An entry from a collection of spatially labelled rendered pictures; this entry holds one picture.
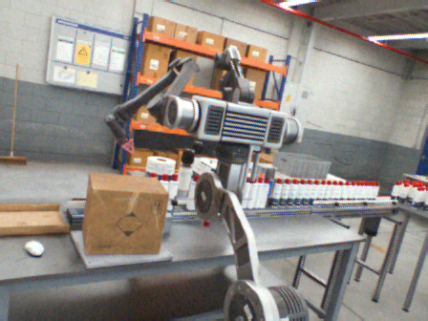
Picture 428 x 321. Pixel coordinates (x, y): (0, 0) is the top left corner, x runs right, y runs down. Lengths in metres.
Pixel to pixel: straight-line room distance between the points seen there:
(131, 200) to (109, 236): 0.17
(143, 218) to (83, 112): 4.96
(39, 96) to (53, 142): 0.77
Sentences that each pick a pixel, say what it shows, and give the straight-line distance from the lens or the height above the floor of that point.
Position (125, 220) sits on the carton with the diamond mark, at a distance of 1.47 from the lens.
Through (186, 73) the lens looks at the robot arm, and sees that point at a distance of 1.70.
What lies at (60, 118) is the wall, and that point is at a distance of 6.32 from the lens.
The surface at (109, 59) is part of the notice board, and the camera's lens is 6.23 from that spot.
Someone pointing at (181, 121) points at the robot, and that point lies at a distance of 1.30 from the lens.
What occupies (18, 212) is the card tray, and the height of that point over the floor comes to 0.83.
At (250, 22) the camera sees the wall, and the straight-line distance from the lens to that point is 7.39.
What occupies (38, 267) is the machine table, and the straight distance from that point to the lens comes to 1.46.
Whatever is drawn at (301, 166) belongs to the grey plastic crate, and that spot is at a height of 0.94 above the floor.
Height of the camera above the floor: 1.54
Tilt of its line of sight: 10 degrees down
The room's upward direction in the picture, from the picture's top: 11 degrees clockwise
